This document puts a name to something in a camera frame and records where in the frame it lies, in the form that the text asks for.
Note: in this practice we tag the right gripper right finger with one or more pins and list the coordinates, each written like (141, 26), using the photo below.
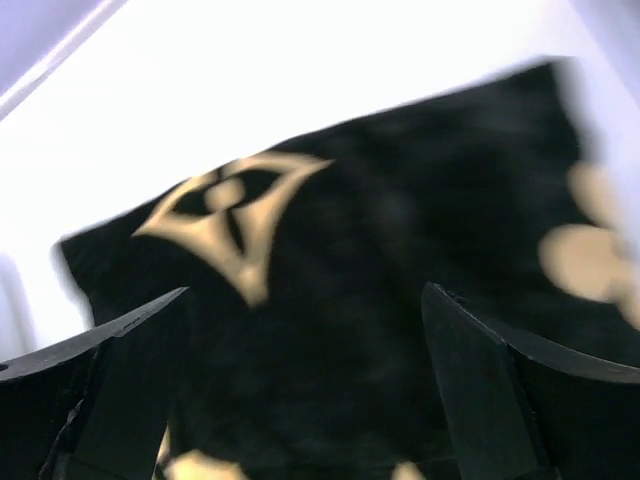
(519, 406)

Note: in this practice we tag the black towel with tan flowers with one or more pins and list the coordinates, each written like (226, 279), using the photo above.
(308, 259)

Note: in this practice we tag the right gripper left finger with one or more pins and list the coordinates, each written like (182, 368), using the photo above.
(95, 406)

